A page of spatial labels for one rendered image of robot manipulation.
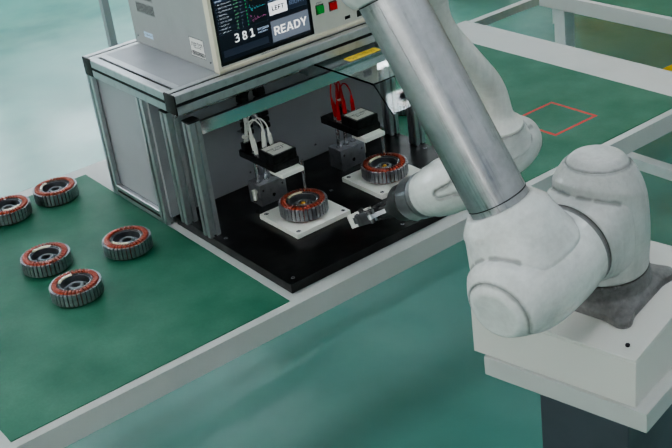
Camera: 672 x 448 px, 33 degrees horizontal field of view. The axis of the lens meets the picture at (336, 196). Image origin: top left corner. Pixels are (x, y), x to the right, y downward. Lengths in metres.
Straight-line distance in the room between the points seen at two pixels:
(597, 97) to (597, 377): 1.30
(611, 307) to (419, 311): 1.68
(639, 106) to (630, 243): 1.18
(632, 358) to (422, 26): 0.64
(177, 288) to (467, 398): 1.10
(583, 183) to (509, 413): 1.39
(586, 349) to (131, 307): 0.96
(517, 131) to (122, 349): 0.87
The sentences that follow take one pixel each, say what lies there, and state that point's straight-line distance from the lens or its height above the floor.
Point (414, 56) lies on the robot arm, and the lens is 1.69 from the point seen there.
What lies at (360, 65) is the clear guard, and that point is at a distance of 2.56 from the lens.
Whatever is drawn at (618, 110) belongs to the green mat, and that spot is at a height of 0.75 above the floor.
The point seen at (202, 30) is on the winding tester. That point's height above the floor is 1.21.
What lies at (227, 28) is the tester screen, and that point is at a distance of 2.47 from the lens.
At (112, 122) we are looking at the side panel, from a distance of 2.78.
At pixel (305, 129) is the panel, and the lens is 2.81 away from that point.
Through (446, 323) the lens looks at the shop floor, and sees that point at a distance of 3.52.
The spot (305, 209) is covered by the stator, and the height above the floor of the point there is 0.81.
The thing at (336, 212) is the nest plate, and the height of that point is 0.78.
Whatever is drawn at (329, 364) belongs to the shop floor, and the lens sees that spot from 3.40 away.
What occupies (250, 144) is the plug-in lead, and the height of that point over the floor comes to 0.91.
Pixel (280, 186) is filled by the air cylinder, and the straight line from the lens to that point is 2.64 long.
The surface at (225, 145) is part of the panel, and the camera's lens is 2.68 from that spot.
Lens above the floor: 1.94
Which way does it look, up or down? 26 degrees down
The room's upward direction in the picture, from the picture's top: 8 degrees counter-clockwise
